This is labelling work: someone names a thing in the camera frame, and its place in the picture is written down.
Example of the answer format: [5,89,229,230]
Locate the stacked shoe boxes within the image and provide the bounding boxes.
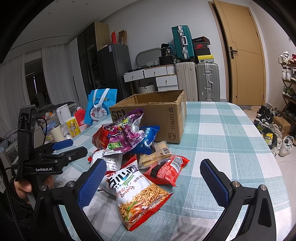
[192,36,214,63]

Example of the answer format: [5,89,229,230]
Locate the yellow box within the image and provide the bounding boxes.
[65,116,81,138]

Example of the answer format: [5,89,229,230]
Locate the person's left hand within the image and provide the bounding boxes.
[14,178,55,204]

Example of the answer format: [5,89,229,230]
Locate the shoe rack with shoes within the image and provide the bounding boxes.
[278,51,295,126]

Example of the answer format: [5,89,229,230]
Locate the blue Oreo packet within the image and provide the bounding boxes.
[128,126,160,155]

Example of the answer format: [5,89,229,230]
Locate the white kettle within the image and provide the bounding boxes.
[56,104,71,126]

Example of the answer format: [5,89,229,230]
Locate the black refrigerator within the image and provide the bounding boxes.
[97,44,132,102]

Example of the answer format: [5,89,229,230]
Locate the SF Express cardboard box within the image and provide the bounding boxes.
[109,90,187,144]

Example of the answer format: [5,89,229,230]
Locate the teal suitcase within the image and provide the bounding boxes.
[171,25,195,62]

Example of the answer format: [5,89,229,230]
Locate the red chips bag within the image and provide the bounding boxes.
[92,126,110,150]

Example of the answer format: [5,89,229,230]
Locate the white curtain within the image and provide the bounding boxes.
[1,44,79,137]

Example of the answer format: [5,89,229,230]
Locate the blue Doraemon bag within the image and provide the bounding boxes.
[84,88,117,125]

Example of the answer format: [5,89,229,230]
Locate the white paper cup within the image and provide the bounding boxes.
[50,125,64,142]

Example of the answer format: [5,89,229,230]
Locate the clear cracker packet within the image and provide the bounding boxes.
[138,141,172,169]

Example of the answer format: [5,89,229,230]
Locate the wooden door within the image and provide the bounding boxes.
[211,1,266,105]

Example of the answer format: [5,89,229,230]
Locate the beige suitcase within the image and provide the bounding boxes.
[175,62,198,101]

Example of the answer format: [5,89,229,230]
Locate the silver suitcase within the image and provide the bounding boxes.
[196,63,220,102]

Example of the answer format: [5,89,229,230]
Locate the white sneaker on floor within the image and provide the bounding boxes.
[279,136,294,157]

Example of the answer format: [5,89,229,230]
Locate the white drawer desk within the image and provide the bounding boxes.
[123,65,179,93]

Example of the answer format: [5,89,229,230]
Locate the red black snack packet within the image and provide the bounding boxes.
[143,155,190,187]

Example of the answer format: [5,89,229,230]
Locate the purple grape candy bag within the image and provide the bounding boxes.
[104,108,145,156]

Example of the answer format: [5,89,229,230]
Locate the black cable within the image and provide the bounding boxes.
[36,118,48,147]

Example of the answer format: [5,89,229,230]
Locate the woven laundry basket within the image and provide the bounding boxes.
[137,83,157,94]

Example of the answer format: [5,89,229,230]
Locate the orange noodle snack bag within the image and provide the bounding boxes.
[100,162,171,231]

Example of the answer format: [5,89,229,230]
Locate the checkered teal tablecloth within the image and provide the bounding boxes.
[49,101,292,241]

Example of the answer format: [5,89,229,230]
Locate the small cardboard box on floor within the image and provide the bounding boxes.
[273,116,291,138]

